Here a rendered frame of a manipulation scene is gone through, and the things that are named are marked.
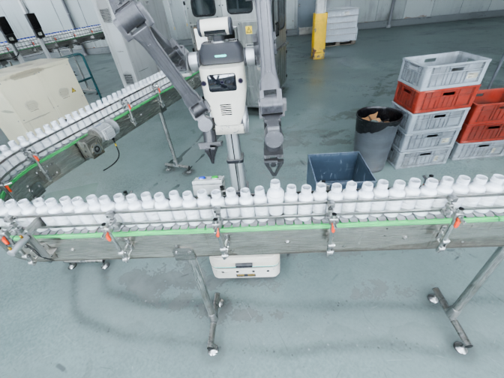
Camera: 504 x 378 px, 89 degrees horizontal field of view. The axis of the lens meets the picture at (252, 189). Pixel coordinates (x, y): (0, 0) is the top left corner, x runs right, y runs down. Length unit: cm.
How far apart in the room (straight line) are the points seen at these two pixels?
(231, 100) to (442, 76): 219
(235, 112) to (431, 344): 181
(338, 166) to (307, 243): 71
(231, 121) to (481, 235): 128
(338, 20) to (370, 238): 939
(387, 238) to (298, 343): 97
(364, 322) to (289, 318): 50
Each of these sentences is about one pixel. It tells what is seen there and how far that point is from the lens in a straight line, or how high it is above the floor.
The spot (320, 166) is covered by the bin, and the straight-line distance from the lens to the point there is 172.
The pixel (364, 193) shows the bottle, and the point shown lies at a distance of 110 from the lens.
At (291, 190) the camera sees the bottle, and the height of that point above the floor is 116.
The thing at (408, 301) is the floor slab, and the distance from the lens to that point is 223.
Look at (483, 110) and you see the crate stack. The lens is 368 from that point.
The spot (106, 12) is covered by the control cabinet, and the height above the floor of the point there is 165.
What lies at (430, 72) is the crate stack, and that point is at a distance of 303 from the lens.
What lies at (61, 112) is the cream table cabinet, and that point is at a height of 53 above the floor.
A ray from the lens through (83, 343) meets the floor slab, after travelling 233.
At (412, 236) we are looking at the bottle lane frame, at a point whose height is 91.
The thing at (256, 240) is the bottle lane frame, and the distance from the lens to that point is 116.
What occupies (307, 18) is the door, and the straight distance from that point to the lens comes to 1296.
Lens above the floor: 180
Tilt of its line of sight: 38 degrees down
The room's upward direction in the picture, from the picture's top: 6 degrees counter-clockwise
